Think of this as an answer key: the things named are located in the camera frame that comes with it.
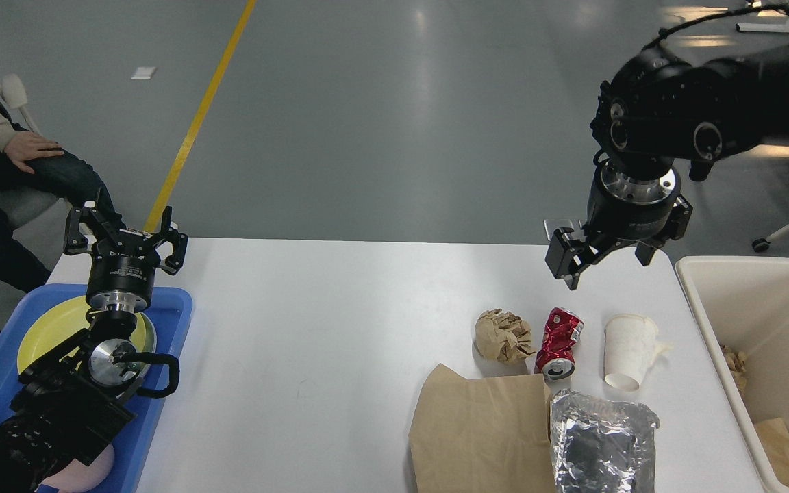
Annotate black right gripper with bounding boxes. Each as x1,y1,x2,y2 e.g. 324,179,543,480
545,163,693,291

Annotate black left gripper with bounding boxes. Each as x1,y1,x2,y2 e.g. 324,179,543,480
64,201,189,313

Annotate yellow plastic plate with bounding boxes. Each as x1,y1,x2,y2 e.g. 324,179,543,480
16,294,149,375

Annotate white paper cup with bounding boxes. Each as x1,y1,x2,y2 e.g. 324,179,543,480
603,313,673,391

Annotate crushed red can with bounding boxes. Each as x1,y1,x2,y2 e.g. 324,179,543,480
535,307,584,381

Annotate brown paper ball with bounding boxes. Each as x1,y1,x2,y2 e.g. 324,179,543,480
474,308,536,365

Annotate silver foil bag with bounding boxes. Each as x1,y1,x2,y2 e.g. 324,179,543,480
550,389,660,492

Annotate brown paper bag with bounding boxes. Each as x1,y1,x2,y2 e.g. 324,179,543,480
408,364,556,492

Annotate pink mug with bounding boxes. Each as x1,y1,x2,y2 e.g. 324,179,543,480
41,445,116,492

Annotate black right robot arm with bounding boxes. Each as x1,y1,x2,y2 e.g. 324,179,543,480
545,3,789,290

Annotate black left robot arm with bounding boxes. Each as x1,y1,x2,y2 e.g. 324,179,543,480
0,201,188,492

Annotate bystander hand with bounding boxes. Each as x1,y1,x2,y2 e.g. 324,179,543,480
3,131,65,175

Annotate left floor outlet plate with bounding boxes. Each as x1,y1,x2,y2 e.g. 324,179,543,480
544,218,584,242

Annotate white plastic bin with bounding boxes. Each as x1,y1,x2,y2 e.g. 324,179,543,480
675,256,789,492

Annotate paper scraps in bin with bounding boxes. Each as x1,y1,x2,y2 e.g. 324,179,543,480
720,344,748,398

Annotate white desk base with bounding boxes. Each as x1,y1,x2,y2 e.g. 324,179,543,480
735,10,789,34

